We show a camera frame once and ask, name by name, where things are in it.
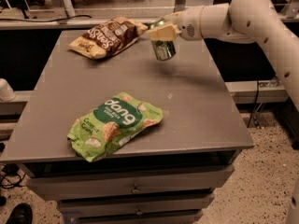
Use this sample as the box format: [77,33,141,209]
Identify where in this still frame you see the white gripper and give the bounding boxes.
[147,6,204,41]

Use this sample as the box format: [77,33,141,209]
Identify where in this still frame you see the top grey drawer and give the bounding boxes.
[27,165,235,201]

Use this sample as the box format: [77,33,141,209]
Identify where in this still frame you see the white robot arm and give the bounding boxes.
[149,0,299,224]

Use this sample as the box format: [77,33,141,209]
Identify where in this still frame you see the middle grey drawer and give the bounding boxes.
[59,192,214,217]

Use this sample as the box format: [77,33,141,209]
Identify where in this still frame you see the brown yellow snack bag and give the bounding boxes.
[69,17,148,60]

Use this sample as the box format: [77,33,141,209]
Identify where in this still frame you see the grey drawer cabinet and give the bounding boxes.
[1,31,253,224]

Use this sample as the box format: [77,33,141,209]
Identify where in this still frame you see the black cable on shelf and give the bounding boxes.
[0,14,93,23]

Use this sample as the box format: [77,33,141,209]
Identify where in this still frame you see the black floor cables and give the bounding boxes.
[0,163,27,190]

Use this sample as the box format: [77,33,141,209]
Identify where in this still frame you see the black hanging cable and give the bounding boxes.
[247,79,261,129]

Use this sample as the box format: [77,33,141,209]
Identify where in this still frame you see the bottom grey drawer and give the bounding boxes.
[76,209,203,224]

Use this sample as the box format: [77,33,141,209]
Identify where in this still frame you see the grey drawer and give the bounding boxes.
[76,209,203,224]
[27,165,235,201]
[59,192,214,217]

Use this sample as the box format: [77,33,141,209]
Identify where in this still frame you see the black shoe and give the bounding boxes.
[6,203,33,224]

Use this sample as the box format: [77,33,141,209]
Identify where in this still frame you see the white paper cup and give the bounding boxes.
[0,78,16,102]

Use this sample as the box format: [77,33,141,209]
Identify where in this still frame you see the green soda can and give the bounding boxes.
[148,19,176,61]

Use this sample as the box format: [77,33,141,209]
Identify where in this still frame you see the green dang chips bag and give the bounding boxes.
[67,92,164,162]

